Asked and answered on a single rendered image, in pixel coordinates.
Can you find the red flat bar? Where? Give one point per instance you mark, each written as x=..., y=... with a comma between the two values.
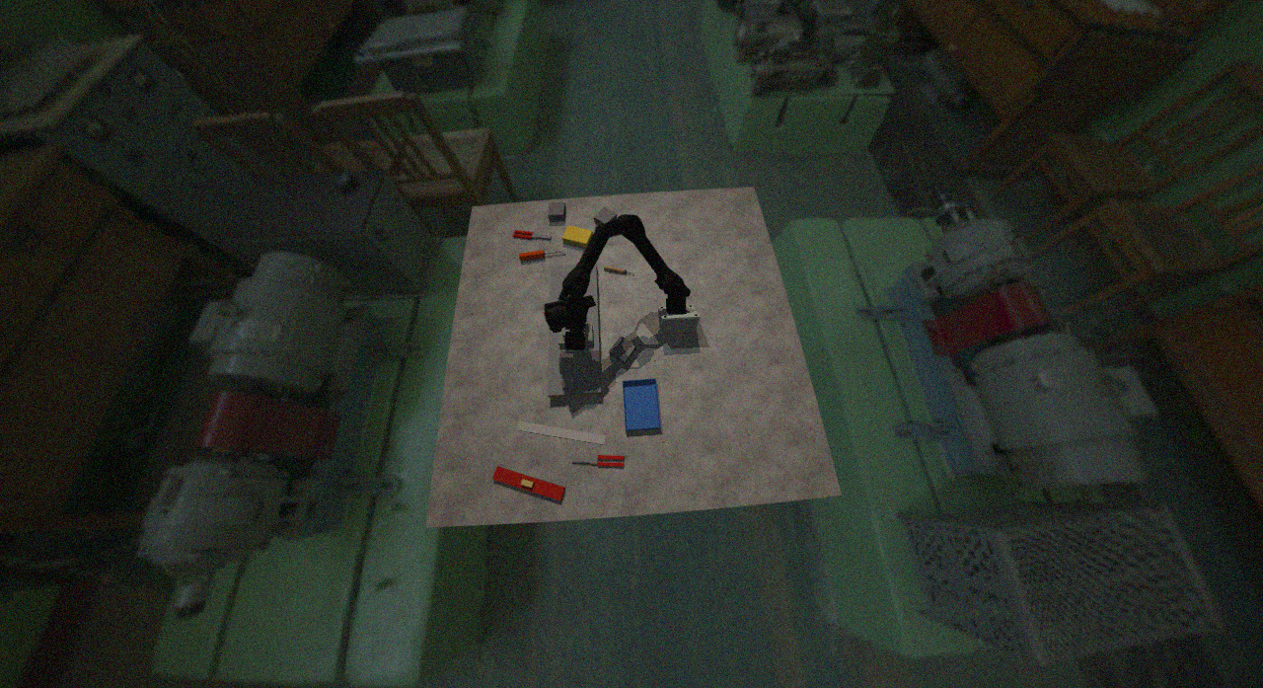
x=528, y=483

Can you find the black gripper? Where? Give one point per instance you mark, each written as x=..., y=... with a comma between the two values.
x=575, y=340

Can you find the yellow rectangular block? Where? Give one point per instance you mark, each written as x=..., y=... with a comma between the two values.
x=577, y=236

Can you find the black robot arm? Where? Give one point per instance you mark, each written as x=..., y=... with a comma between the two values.
x=576, y=282

